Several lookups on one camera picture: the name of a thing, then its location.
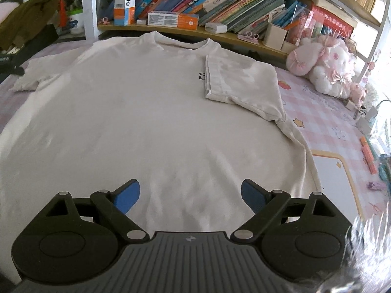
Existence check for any cream white t-shirt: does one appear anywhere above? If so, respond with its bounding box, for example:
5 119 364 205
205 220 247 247
0 30 322 281

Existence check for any white tub green lid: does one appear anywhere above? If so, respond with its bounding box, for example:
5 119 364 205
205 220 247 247
68 9 84 34

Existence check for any row of leaning books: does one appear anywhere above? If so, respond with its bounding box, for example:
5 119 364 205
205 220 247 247
135 0 307 37

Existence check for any purple pen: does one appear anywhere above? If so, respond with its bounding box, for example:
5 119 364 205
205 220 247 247
367 181 388 191

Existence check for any pink checkered desk mat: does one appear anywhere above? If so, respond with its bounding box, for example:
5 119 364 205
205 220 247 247
0 39 391 230

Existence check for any white charger with cable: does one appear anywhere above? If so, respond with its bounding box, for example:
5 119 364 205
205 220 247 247
355 99 390 136

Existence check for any small pink plush toy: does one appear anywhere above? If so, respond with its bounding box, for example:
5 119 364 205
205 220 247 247
348 82 367 108

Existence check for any white orange flat box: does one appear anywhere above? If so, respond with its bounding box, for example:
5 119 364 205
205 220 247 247
147 11 199 31

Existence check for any olive brown bag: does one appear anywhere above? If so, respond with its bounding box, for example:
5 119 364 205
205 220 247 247
1 0 59 51

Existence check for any white pink plush bunny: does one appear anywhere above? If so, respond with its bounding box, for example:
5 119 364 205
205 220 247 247
286 35 355 99

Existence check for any beige pen holder box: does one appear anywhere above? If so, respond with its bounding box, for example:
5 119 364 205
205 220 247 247
263 23 287 50

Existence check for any red book stack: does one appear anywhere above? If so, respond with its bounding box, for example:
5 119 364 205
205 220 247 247
300 0 357 38

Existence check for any white wooden bookshelf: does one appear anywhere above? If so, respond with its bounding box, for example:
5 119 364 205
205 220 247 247
80 0 391 82

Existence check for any usmile white orange box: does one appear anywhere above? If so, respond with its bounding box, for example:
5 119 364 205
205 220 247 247
113 0 136 27

